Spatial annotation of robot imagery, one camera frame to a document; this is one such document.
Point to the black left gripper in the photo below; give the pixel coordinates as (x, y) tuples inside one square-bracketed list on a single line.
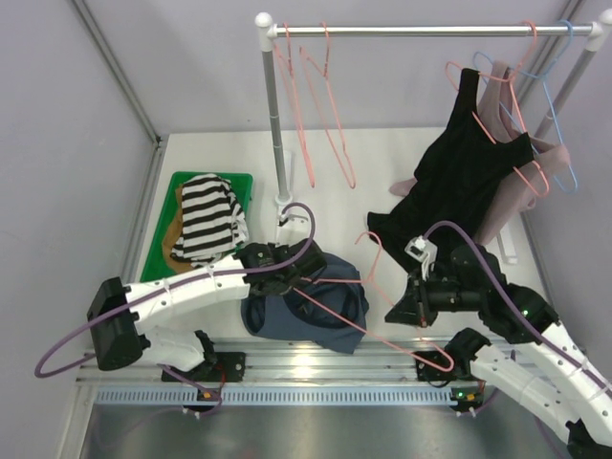
[(291, 275)]

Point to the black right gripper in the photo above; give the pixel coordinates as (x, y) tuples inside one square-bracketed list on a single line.
[(415, 303)]

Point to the blue tank top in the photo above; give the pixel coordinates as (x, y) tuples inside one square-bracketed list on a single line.
[(290, 317)]

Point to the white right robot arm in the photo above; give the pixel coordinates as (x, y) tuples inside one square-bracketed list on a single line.
[(570, 396)]

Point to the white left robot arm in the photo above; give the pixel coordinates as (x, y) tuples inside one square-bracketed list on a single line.
[(129, 321)]

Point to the black tank top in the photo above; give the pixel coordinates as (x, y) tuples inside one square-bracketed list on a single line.
[(456, 179)]

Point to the blue hanger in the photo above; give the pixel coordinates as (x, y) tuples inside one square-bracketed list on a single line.
[(542, 77)]

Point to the mauve pink tank top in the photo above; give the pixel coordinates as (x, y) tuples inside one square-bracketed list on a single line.
[(519, 190)]

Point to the striped black white shirt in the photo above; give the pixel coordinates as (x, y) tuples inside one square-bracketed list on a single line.
[(236, 218)]

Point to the brown garment in bin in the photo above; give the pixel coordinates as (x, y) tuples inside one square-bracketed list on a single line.
[(199, 231)]

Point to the green plastic bin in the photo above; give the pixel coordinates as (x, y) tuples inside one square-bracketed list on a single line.
[(155, 266)]

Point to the silver clothes rack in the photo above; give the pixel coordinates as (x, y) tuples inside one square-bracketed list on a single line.
[(392, 96)]

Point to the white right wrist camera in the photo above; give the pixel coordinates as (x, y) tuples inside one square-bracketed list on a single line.
[(424, 252)]

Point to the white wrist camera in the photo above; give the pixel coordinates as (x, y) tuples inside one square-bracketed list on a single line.
[(424, 252), (292, 219)]

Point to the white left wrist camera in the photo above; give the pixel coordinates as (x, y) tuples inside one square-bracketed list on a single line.
[(292, 219)]

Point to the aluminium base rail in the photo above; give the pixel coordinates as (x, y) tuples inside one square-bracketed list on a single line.
[(278, 362)]

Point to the perforated white cable duct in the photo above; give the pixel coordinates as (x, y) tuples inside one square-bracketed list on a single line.
[(288, 396)]

